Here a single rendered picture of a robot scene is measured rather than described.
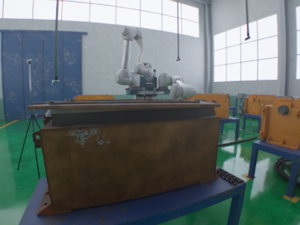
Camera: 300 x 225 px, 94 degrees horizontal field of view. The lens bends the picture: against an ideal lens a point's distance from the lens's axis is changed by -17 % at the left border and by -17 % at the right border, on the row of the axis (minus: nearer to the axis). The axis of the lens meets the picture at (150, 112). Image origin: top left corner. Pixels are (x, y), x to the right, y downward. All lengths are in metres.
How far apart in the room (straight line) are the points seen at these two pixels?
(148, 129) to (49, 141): 0.64
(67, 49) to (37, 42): 1.71
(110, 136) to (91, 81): 9.23
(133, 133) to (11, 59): 10.24
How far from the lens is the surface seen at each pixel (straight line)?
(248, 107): 7.10
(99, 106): 1.05
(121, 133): 1.10
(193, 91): 2.01
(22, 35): 11.11
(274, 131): 3.21
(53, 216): 1.34
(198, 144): 1.41
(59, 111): 1.14
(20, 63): 10.81
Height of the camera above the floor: 1.45
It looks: 7 degrees down
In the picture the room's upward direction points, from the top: straight up
